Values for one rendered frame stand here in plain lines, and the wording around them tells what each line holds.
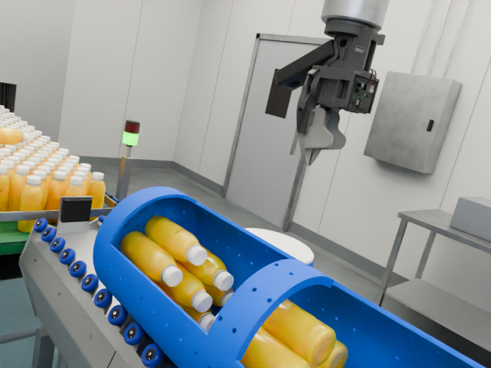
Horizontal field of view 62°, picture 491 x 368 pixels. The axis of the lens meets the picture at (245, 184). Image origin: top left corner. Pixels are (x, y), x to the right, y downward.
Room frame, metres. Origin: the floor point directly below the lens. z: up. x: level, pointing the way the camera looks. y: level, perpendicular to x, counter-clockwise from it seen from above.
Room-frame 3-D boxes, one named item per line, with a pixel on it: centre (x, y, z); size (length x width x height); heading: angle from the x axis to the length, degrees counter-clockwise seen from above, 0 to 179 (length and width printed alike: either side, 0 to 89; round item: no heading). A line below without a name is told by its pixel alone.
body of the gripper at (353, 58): (0.64, -0.10, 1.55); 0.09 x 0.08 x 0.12; 46
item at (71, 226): (1.24, 0.51, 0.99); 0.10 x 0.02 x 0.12; 136
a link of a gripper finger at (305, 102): (0.64, -0.07, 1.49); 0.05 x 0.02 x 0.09; 136
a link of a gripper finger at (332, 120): (0.66, -0.11, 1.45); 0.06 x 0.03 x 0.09; 46
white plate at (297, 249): (1.26, -0.13, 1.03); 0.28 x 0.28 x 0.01
